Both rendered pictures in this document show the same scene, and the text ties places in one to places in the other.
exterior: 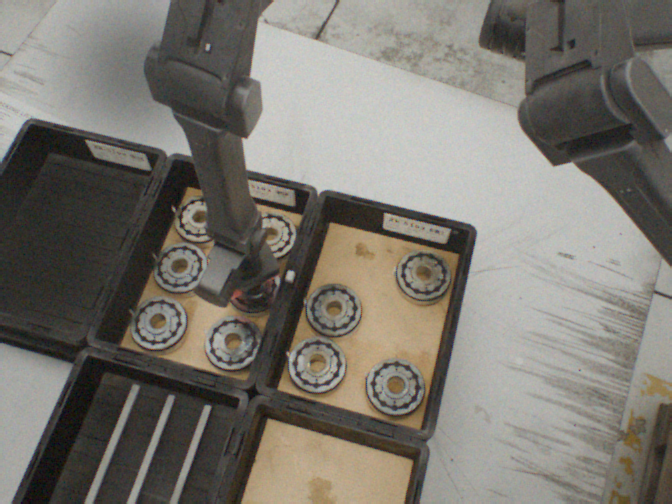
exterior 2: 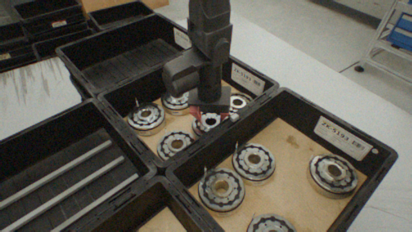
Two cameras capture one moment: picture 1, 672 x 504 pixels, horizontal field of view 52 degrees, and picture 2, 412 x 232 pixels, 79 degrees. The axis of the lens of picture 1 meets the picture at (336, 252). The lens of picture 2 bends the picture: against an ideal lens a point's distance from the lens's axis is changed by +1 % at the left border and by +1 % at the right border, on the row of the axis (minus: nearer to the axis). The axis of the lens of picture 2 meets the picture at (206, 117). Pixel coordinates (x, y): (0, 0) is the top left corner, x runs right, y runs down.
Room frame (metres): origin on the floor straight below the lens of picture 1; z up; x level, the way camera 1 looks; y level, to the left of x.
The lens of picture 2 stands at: (0.10, -0.08, 1.36)
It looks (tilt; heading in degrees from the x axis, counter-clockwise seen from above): 47 degrees down; 33
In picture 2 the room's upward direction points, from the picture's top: straight up
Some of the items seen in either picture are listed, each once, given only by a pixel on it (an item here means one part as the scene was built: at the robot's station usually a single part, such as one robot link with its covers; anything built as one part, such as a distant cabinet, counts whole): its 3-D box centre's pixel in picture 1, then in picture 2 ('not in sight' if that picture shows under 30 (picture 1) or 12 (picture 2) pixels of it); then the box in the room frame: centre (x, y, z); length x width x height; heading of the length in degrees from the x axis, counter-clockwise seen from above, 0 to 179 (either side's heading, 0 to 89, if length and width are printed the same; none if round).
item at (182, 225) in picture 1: (200, 218); not in sight; (0.62, 0.26, 0.86); 0.10 x 0.10 x 0.01
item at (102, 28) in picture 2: not in sight; (129, 42); (1.22, 1.33, 0.37); 0.40 x 0.30 x 0.45; 157
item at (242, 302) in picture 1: (253, 285); (210, 123); (0.48, 0.15, 0.86); 0.10 x 0.10 x 0.01
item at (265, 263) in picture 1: (243, 260); (209, 89); (0.48, 0.16, 0.98); 0.10 x 0.07 x 0.07; 118
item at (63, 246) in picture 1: (64, 236); (136, 61); (0.58, 0.52, 0.87); 0.40 x 0.30 x 0.11; 164
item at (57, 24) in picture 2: not in sight; (60, 35); (1.01, 1.86, 0.37); 0.42 x 0.34 x 0.46; 157
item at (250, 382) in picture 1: (208, 264); (190, 93); (0.50, 0.23, 0.92); 0.40 x 0.30 x 0.02; 164
